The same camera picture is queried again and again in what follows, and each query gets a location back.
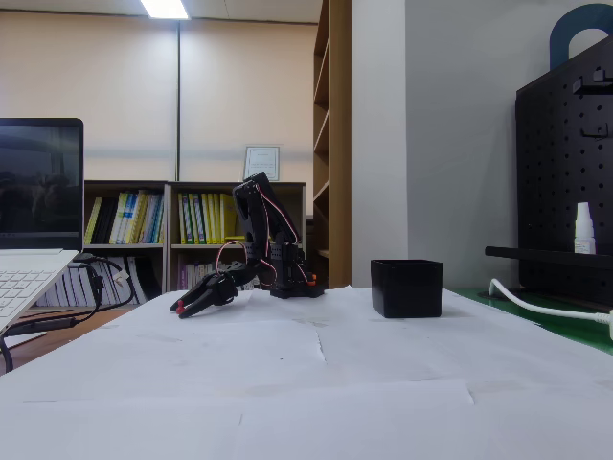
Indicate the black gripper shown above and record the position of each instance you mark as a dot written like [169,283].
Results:
[214,291]

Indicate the black square container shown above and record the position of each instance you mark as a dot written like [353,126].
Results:
[407,292]

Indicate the low dark wooden bookshelf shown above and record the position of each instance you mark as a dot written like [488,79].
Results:
[124,249]
[201,254]

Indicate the flat lying yellow book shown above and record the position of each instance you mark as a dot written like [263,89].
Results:
[233,238]

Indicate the upright yellow binder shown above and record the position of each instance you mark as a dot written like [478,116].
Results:
[227,215]

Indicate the orange black table clamp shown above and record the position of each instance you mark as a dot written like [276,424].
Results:
[311,280]

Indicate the framed white certificate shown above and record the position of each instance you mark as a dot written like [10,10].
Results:
[261,160]

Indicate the white laptop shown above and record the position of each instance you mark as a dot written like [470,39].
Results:
[38,191]

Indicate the tall wooden bookshelf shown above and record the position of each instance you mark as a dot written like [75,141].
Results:
[337,144]

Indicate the rectangular ceiling light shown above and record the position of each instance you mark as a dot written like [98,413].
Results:
[164,8]

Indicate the black pegboard with shelf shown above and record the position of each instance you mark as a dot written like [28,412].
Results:
[560,167]

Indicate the small white bottle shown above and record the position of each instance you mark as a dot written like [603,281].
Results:
[584,230]

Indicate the white power strip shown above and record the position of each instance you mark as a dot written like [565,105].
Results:
[611,328]

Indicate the dark blue arch shape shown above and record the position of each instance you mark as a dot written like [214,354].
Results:
[559,38]

